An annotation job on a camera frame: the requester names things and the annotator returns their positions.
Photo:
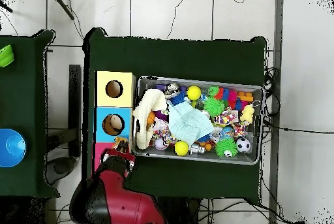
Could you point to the cream knit cloth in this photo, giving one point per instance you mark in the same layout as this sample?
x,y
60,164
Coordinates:
x,y
148,101

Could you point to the light blue knit cloth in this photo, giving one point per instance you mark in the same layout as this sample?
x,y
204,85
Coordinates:
x,y
188,124

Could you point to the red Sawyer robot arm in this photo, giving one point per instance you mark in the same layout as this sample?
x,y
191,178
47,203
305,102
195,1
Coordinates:
x,y
125,203

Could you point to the wooden box with three holes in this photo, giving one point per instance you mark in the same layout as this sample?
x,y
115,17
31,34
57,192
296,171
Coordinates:
x,y
103,98

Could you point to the clear mesh bin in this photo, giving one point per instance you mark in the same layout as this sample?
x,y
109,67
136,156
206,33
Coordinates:
x,y
257,92

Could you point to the orange toy basketball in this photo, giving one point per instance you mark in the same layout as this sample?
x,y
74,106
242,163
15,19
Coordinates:
x,y
151,118

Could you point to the yellow ball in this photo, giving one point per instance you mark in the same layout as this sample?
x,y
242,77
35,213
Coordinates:
x,y
181,148
193,92

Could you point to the black upright panel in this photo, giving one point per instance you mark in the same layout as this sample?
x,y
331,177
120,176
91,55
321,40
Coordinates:
x,y
75,103

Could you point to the grey round base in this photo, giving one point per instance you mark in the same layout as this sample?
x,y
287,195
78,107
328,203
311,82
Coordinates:
x,y
60,167

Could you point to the plain green spiky ball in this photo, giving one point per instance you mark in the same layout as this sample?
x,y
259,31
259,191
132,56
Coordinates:
x,y
214,106

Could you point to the green spiky eyed ball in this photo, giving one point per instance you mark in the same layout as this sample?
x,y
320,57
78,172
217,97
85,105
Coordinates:
x,y
225,147

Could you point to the dark green table cloth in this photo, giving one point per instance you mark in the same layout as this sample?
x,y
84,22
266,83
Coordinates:
x,y
177,56

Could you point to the green covered side table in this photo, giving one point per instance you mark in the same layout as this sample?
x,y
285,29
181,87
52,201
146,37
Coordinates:
x,y
23,98

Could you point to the blue bowl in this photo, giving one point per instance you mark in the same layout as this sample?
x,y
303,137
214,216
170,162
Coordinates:
x,y
11,148

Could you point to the small soccer ball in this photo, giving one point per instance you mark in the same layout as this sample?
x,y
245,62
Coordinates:
x,y
243,145

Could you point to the rainbow spiky caterpillar toy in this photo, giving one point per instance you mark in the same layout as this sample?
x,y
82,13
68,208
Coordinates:
x,y
232,96

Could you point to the yellow sponge duck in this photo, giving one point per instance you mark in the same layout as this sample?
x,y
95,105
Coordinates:
x,y
247,114

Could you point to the green cup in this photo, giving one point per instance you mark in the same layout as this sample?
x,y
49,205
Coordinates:
x,y
5,56

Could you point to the black tripod leg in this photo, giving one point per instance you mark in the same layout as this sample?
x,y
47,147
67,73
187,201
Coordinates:
x,y
6,7
62,5

